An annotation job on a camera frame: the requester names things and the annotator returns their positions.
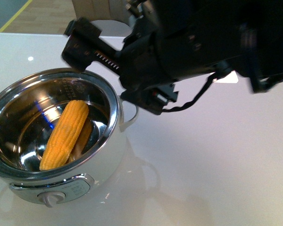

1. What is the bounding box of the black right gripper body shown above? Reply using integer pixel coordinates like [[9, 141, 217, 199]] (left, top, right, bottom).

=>
[[118, 20, 179, 115]]

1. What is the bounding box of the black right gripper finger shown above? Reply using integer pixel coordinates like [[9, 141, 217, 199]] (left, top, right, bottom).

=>
[[61, 17, 120, 75]]

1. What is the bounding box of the yellow corn cob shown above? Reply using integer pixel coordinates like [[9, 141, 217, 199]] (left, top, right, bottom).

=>
[[39, 100, 89, 171]]

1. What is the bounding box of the white electric cooking pot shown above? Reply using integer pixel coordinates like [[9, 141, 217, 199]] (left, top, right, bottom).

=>
[[0, 68, 136, 207]]

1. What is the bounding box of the beige upholstered chair left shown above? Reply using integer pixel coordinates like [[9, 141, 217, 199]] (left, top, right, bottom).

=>
[[72, 0, 134, 37]]

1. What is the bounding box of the black twisted cable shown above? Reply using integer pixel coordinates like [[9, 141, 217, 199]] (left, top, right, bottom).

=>
[[161, 72, 221, 113]]

